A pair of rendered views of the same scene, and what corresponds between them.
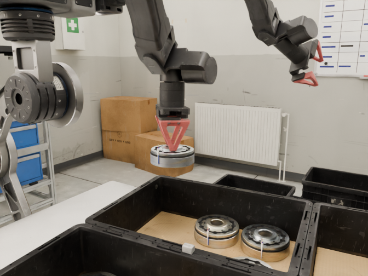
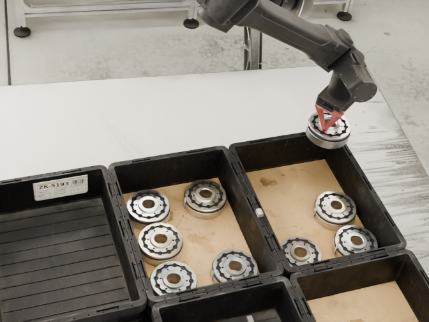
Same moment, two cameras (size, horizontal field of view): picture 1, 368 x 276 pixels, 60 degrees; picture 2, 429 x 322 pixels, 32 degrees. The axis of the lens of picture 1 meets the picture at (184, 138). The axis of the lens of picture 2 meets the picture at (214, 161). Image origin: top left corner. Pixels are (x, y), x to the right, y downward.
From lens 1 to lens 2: 1.24 m
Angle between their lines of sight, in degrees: 47
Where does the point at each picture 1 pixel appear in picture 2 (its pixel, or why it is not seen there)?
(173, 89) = (338, 84)
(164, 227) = (306, 177)
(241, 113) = not seen: outside the picture
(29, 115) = not seen: hidden behind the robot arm
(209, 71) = (360, 93)
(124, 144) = not seen: outside the picture
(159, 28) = (311, 53)
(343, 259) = (395, 301)
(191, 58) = (348, 76)
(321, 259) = (378, 289)
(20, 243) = (219, 102)
